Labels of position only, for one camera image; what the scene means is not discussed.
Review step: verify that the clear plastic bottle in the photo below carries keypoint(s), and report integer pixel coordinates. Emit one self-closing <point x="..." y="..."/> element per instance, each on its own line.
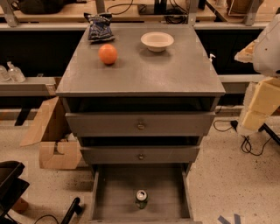
<point x="4" y="76"/>

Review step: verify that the grey wooden drawer cabinet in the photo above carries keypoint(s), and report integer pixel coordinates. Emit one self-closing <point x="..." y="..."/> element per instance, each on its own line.
<point x="179" y="79"/>

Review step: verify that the brown cardboard box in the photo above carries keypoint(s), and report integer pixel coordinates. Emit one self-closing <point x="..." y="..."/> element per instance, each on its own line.
<point x="50" y="129"/>

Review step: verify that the orange fruit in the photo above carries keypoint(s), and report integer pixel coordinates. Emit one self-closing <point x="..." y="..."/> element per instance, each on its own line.
<point x="107" y="54"/>

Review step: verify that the black office chair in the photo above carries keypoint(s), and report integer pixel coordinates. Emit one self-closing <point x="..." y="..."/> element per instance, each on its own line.
<point x="11" y="189"/>

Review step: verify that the grey top drawer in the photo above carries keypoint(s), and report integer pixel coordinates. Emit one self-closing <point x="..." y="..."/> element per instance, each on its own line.
<point x="133" y="124"/>

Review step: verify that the clear sanitizer bottle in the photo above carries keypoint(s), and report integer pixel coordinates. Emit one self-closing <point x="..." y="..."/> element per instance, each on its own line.
<point x="15" y="73"/>

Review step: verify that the blue chip bag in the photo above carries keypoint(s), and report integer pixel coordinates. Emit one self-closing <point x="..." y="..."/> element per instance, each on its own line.
<point x="99" y="27"/>

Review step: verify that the black chair base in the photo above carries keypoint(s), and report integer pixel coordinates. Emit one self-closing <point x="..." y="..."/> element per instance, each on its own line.
<point x="270" y="132"/>

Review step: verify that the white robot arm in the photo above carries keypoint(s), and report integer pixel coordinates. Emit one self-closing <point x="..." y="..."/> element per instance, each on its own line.
<point x="262" y="98"/>

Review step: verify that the black bag on bench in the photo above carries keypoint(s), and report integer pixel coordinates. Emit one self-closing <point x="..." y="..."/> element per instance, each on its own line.
<point x="41" y="7"/>

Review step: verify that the green soda can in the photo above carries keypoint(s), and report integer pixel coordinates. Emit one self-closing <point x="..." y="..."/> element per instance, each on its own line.
<point x="141" y="199"/>

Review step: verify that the blue floor tape marker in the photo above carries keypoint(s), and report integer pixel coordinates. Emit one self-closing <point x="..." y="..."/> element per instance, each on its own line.
<point x="235" y="219"/>

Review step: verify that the grey open bottom drawer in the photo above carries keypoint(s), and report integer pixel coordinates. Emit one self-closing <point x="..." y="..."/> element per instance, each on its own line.
<point x="116" y="185"/>

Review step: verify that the grey middle drawer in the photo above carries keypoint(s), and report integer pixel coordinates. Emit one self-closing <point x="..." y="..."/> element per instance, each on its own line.
<point x="139" y="155"/>

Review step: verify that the white pump bottle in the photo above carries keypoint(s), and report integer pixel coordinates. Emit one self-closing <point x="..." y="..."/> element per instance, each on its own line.
<point x="211" y="57"/>

